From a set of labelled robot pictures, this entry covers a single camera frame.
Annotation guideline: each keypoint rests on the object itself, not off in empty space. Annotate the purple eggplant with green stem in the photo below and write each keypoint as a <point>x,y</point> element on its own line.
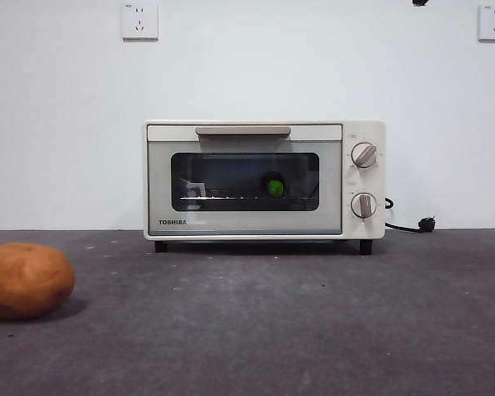
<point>275,187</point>

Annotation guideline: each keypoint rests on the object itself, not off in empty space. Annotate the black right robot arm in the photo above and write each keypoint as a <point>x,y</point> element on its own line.
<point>420,2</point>

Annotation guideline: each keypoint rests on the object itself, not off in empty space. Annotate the beige oven knob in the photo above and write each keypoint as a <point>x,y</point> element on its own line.
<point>364,155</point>
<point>363,205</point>

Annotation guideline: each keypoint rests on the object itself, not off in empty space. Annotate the cream white toaster oven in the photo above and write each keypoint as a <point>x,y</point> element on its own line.
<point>363,181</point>

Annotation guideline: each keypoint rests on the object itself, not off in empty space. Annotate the brown potato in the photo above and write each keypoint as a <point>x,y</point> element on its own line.
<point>24,280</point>

